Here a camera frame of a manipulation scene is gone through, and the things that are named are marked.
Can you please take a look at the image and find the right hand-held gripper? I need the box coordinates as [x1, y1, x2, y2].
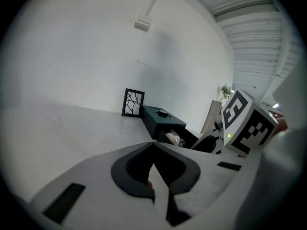
[190, 89, 282, 158]

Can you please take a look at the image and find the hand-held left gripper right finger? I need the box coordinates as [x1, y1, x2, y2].
[153, 142, 262, 227]

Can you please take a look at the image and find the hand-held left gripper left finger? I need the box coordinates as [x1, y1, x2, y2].
[30, 142, 159, 226]

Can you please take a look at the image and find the dark blue stepped box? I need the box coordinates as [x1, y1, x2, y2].
[141, 105, 200, 150]

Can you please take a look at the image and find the person's right forearm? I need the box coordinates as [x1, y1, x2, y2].
[274, 117, 289, 132]

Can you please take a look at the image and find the white curved table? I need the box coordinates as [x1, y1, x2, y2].
[0, 103, 216, 179]

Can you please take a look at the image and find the wooden shelf unit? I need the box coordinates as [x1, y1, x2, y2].
[200, 99, 225, 135]

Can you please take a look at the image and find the green potted plant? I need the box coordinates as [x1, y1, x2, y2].
[220, 82, 234, 103]

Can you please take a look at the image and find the black picture frame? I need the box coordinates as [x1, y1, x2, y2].
[121, 88, 145, 118]

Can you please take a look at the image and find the white wall conduit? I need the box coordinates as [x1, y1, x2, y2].
[145, 0, 166, 17]

